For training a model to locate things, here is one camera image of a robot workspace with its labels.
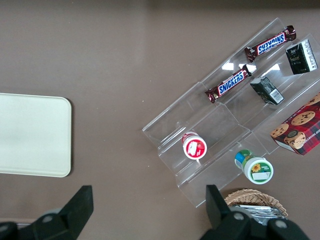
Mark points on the beige rectangular tray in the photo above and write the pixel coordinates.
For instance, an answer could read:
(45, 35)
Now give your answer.
(32, 135)

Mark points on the stack of foil trays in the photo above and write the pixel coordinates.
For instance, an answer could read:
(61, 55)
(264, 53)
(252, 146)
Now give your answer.
(260, 211)

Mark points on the red lid yogurt cup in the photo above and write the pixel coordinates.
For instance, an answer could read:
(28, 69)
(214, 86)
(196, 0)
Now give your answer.
(195, 148)

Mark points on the small dark green carton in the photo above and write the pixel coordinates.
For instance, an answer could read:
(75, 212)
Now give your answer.
(266, 90)

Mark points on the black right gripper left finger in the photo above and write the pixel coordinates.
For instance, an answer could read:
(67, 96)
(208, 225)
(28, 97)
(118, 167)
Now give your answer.
(72, 212)

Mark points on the green lid yogurt cup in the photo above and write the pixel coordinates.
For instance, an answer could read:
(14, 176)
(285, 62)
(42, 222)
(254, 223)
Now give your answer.
(257, 171)

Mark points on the light tan wicker basket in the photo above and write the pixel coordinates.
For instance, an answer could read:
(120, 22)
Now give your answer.
(252, 196)

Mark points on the red plaid cookie box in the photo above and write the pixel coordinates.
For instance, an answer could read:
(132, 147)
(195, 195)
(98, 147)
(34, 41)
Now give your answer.
(300, 130)

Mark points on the small black white carton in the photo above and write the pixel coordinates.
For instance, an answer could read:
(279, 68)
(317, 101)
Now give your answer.
(300, 57)

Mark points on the clear acrylic tiered shelf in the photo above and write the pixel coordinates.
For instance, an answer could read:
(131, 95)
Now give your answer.
(225, 120)

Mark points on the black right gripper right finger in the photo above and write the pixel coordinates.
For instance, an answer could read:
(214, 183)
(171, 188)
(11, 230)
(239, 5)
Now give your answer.
(220, 212)

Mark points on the Snickers chocolate bar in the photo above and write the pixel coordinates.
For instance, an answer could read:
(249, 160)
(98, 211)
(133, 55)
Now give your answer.
(271, 43)
(231, 83)

